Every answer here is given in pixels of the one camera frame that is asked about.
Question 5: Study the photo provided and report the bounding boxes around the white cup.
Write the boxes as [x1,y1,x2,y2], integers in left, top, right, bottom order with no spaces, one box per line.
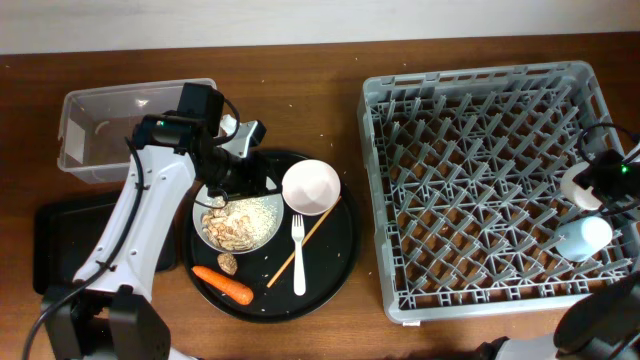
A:
[560,162,603,211]

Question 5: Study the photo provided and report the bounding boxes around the rice and food scraps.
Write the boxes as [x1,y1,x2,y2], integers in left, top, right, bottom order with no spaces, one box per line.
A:
[195,198,281,253]

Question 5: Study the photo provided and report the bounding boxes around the blue cup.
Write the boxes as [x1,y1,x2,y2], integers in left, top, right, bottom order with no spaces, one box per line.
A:
[555,216,613,262]

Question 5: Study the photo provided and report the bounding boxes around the white bowl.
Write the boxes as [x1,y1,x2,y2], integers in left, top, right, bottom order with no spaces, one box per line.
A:
[282,159,341,216]

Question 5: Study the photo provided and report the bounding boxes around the white plastic fork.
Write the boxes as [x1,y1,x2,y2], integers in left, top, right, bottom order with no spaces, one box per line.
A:
[291,214,306,296]

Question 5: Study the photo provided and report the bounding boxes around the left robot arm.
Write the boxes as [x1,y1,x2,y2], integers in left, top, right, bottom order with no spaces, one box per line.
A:
[21,82,282,359]

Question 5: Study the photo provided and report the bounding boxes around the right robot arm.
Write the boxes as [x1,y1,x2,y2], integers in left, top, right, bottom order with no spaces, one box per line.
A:
[474,149,639,360]

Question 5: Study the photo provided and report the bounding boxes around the grey dishwasher rack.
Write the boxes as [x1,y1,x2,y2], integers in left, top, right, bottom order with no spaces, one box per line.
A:
[357,61,639,325]

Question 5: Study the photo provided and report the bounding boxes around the brown mushroom piece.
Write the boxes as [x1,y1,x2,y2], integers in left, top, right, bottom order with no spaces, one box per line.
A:
[217,253,238,276]

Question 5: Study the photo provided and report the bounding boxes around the wooden chopstick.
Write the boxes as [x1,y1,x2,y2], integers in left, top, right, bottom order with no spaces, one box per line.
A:
[266,196,342,288]

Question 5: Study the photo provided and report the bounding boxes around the orange carrot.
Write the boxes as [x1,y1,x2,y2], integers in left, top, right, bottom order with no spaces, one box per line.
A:
[191,266,254,305]

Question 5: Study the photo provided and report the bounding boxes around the round black tray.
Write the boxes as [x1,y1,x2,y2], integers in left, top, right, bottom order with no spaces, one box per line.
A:
[181,149,362,324]

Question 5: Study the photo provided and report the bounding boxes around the clear plastic bin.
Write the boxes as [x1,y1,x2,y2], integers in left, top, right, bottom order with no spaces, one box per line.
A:
[57,79,187,184]

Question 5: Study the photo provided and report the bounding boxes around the black rectangular tray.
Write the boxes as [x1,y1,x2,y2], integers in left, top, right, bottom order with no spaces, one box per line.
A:
[32,185,177,296]

